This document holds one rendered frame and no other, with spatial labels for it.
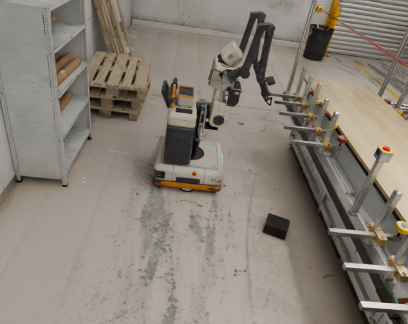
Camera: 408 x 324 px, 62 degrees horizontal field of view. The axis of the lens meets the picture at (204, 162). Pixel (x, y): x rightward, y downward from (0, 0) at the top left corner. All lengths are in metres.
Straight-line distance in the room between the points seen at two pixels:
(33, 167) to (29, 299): 1.24
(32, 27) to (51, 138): 0.89
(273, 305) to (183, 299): 0.64
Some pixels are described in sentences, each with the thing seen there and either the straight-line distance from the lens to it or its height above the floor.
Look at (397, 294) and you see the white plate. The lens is 2.12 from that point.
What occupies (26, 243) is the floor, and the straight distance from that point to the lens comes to 2.98.
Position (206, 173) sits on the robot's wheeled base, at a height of 0.25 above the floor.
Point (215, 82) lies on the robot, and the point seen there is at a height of 1.07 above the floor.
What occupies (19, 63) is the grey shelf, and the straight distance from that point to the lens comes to 2.95.
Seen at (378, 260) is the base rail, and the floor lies 0.70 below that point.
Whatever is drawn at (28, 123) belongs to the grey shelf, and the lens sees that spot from 3.15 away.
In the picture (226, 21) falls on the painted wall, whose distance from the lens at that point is 9.09.
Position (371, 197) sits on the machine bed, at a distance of 2.74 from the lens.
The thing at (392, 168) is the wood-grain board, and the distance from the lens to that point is 2.85.
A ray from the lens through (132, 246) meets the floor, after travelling 2.84.
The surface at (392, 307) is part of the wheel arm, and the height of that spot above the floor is 0.86.
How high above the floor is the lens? 2.13
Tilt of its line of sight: 34 degrees down
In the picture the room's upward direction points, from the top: 10 degrees clockwise
